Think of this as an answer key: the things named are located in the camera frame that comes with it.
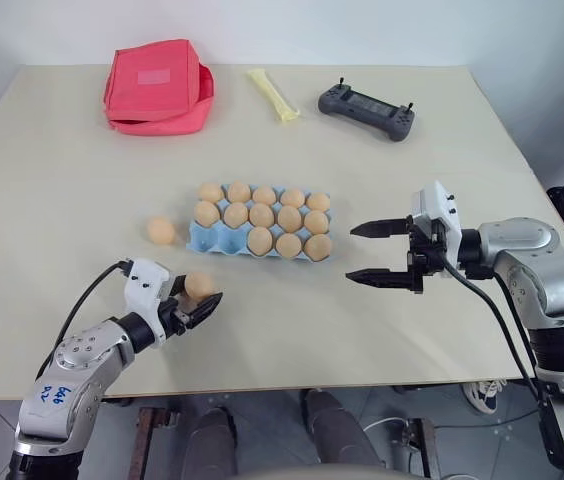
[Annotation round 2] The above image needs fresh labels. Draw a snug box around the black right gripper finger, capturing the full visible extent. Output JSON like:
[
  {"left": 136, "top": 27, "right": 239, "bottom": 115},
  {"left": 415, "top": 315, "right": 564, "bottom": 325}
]
[
  {"left": 345, "top": 268, "right": 414, "bottom": 294},
  {"left": 350, "top": 215, "right": 411, "bottom": 240}
]

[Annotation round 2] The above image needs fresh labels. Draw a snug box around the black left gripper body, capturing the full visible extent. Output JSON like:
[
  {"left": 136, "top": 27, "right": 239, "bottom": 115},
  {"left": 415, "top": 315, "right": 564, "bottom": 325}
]
[{"left": 157, "top": 294, "right": 192, "bottom": 346}]

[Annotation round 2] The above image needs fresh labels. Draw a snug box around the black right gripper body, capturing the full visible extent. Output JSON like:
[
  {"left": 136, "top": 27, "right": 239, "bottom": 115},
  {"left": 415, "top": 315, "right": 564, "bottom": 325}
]
[{"left": 404, "top": 214, "right": 452, "bottom": 296}]

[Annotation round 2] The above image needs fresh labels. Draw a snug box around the blue egg carton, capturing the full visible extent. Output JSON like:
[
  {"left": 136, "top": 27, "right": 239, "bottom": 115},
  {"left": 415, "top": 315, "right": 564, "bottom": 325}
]
[{"left": 185, "top": 182, "right": 335, "bottom": 264}]

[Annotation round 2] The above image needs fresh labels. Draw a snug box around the dark grey handheld controller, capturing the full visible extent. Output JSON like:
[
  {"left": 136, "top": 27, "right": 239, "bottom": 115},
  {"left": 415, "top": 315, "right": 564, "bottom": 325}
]
[{"left": 317, "top": 77, "right": 418, "bottom": 143}]

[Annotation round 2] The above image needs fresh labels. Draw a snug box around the dark grey rounded shape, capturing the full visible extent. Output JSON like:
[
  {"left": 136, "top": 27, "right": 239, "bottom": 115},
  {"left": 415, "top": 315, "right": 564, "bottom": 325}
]
[
  {"left": 300, "top": 388, "right": 389, "bottom": 480},
  {"left": 183, "top": 407, "right": 241, "bottom": 480}
]

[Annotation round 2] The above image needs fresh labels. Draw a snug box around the white sneaker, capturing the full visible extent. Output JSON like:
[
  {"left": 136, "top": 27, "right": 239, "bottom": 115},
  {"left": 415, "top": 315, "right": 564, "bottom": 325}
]
[{"left": 462, "top": 380, "right": 509, "bottom": 414}]

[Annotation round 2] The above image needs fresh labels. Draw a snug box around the yellow soft tube packet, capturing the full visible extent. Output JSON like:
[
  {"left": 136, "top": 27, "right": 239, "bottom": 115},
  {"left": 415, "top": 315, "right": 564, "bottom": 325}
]
[{"left": 246, "top": 67, "right": 302, "bottom": 125}]

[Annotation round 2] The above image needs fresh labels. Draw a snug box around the red fabric bag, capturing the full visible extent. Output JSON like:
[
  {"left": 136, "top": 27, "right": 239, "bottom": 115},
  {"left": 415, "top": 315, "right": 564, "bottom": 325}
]
[{"left": 100, "top": 38, "right": 215, "bottom": 136}]

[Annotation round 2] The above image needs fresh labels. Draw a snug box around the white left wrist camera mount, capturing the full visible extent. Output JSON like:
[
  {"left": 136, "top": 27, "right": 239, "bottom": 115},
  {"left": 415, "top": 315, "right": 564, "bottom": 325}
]
[{"left": 122, "top": 257, "right": 176, "bottom": 332}]

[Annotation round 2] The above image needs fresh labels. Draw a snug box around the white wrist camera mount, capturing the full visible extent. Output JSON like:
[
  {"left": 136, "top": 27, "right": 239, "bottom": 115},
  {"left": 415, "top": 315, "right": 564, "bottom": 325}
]
[
  {"left": 122, "top": 257, "right": 176, "bottom": 332},
  {"left": 409, "top": 180, "right": 464, "bottom": 275}
]

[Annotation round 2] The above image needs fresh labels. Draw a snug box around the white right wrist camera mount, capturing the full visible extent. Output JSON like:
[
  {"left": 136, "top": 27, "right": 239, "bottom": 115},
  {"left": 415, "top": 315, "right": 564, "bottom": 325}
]
[{"left": 409, "top": 180, "right": 464, "bottom": 275}]

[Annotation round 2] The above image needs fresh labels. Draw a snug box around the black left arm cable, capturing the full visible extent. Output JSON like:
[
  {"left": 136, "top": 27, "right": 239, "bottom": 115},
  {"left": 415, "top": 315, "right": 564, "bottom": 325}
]
[{"left": 35, "top": 259, "right": 134, "bottom": 382}]

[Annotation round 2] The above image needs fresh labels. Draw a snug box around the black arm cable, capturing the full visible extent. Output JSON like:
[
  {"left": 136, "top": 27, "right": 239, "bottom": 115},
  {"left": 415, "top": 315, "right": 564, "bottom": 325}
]
[
  {"left": 441, "top": 263, "right": 564, "bottom": 474},
  {"left": 35, "top": 259, "right": 134, "bottom": 382}
]

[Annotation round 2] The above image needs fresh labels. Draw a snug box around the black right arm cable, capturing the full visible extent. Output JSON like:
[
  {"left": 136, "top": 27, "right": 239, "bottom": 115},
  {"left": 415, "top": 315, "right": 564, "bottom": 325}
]
[{"left": 441, "top": 263, "right": 564, "bottom": 474}]

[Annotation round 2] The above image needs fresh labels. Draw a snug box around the rusty metal frame bracket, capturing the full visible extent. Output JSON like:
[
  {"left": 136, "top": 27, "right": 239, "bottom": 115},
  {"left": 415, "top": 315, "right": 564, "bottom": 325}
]
[{"left": 133, "top": 405, "right": 184, "bottom": 480}]

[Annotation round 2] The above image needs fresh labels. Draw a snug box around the white floor cable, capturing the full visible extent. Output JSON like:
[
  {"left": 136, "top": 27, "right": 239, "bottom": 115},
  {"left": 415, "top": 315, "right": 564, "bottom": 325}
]
[{"left": 361, "top": 417, "right": 408, "bottom": 480}]

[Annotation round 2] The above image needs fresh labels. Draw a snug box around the dark metal frame bracket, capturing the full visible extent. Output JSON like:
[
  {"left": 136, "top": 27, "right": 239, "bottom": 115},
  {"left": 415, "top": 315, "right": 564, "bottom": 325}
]
[{"left": 400, "top": 416, "right": 444, "bottom": 480}]

